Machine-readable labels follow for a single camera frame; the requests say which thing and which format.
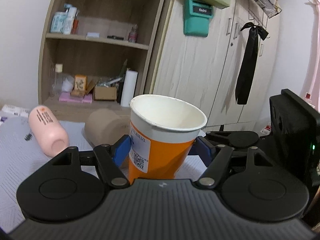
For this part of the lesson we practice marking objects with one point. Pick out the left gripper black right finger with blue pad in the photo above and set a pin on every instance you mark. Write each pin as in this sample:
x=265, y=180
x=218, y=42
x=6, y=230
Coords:
x=263, y=191

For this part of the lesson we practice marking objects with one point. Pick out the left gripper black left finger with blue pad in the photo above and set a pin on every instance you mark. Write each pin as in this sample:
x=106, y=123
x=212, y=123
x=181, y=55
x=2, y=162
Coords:
x=74, y=183

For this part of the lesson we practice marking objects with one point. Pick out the orange white paper cup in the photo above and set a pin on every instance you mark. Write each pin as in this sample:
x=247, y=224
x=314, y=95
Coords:
x=162, y=131

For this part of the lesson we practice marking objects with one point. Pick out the pink tumbler cup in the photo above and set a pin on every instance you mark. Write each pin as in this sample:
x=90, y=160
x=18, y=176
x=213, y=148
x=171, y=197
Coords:
x=47, y=130

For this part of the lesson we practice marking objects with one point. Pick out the taupe tumbler cup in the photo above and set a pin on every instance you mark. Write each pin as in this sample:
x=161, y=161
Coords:
x=103, y=126

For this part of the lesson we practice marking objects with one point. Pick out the pink flat box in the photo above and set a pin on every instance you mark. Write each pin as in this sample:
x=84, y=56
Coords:
x=67, y=97

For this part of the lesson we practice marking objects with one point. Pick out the white tissue pack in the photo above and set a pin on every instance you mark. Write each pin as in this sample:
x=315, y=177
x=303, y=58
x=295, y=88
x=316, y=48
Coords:
x=10, y=111

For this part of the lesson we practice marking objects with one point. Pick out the small cardboard box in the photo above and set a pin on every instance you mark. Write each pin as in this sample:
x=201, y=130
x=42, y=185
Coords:
x=105, y=93

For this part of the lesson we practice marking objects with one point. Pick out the clear bottle beige cap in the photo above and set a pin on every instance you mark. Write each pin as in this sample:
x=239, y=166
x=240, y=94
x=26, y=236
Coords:
x=56, y=75

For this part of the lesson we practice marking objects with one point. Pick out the orange patterned small box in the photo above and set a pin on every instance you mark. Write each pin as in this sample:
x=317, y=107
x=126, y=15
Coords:
x=80, y=82

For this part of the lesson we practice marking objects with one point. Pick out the black ribbon bow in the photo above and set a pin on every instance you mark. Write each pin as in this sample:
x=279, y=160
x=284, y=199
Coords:
x=249, y=61

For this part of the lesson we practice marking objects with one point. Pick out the white paper towel roll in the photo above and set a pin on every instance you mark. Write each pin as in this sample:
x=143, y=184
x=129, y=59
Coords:
x=128, y=87

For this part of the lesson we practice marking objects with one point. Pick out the light wood wardrobe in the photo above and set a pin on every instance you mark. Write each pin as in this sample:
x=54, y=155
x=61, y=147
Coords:
x=204, y=70

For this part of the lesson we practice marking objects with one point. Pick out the wooden bookshelf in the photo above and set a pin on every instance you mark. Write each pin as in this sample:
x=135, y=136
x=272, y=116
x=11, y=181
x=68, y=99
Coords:
x=99, y=48

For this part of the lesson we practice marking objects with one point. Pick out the white tube bottle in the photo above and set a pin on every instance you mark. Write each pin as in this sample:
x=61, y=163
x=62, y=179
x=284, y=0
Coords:
x=69, y=20

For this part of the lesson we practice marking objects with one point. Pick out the small pink bottle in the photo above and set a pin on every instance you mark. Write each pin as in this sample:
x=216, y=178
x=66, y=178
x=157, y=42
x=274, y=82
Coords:
x=133, y=34

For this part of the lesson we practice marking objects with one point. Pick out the teal white lotion bottle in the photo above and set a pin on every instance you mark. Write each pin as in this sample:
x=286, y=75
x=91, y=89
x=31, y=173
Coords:
x=58, y=20

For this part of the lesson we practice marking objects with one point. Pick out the teal fabric pouch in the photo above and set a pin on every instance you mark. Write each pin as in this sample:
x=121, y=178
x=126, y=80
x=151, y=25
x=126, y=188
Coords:
x=197, y=16

